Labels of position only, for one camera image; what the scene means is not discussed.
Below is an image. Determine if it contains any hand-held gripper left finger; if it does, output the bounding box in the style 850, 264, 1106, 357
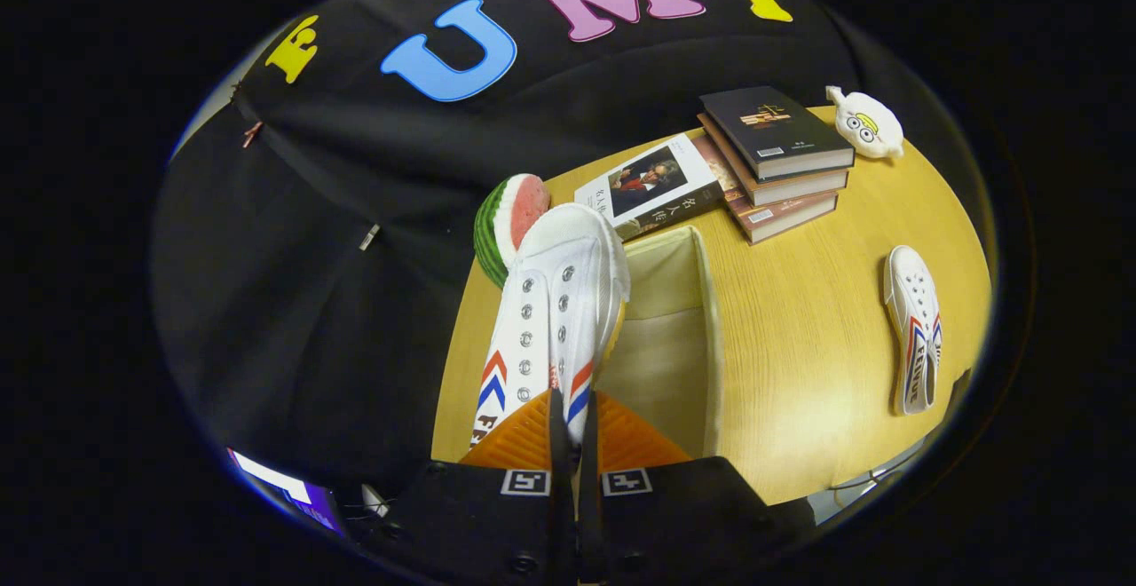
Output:
373, 389, 576, 586

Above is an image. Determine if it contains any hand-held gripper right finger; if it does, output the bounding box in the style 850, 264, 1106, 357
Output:
577, 391, 800, 586

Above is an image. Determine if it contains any beige fabric storage box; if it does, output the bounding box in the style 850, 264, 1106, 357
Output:
593, 225, 724, 461

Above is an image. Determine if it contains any white striped canvas shoe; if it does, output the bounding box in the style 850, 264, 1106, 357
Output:
883, 245, 943, 416
469, 202, 631, 452

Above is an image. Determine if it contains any computer monitor screen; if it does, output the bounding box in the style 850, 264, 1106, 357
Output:
226, 448, 349, 538

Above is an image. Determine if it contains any watermelon slice toy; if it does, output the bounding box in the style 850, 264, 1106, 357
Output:
473, 173, 551, 289

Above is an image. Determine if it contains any black backdrop cloth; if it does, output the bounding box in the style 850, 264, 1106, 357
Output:
151, 0, 968, 498

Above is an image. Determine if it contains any white portrait cover book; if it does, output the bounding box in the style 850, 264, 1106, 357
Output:
574, 131, 727, 242

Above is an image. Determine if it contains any brown book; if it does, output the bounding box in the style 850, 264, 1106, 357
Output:
692, 133, 840, 245
697, 113, 850, 208

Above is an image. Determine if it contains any white plush toy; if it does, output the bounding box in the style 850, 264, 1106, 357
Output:
825, 85, 905, 161

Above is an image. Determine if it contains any black cable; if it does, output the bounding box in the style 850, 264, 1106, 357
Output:
830, 451, 919, 494

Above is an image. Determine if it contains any black table edge bracket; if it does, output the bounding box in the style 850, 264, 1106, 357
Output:
946, 368, 974, 418

